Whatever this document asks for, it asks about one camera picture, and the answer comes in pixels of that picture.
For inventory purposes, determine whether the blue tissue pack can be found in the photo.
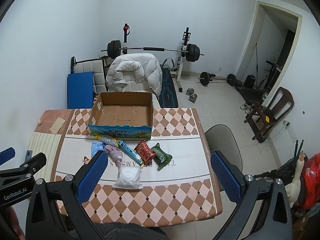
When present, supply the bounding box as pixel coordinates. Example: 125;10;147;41
91;141;106;158

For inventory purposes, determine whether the white soft plastic pack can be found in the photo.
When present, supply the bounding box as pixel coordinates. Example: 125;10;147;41
112;166;143;190

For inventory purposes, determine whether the pink purple cloth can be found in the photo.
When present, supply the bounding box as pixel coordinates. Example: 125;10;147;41
104;145;123;162

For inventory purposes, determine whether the silver yellow scrubbing glove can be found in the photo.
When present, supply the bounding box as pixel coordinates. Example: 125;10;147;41
95;135;119;147

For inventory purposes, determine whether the blue long snack tube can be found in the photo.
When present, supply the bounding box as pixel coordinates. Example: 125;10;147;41
117;140;143;166

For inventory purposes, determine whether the green snack packet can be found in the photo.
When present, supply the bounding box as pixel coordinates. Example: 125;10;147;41
151;142;172;168

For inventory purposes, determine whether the red snack packet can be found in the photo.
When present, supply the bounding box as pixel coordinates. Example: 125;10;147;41
135;139;156;165

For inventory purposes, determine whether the red bag with plush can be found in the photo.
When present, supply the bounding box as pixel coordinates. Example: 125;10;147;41
285;153;319;210

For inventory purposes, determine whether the beige tape patch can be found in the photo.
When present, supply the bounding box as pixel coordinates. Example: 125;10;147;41
49;117;65;134

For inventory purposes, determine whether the grey plastic chair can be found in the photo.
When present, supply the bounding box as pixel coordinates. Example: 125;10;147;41
205;124;243;171

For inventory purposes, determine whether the dark wooden chair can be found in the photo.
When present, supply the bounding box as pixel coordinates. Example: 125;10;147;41
244;87;295;143

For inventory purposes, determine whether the open cardboard box blue print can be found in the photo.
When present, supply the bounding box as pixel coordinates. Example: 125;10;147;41
87;92;153;140

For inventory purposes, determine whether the chrome dumbbell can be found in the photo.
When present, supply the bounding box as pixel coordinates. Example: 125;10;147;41
185;88;197;103

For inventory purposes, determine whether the barbell on floor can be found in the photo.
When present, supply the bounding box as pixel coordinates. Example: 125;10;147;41
198;72;237;86

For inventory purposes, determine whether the black weight bench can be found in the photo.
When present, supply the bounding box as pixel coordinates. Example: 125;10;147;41
158;58;178;108

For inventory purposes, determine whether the barbell on rack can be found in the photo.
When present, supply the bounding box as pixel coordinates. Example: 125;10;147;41
101;40;204;62

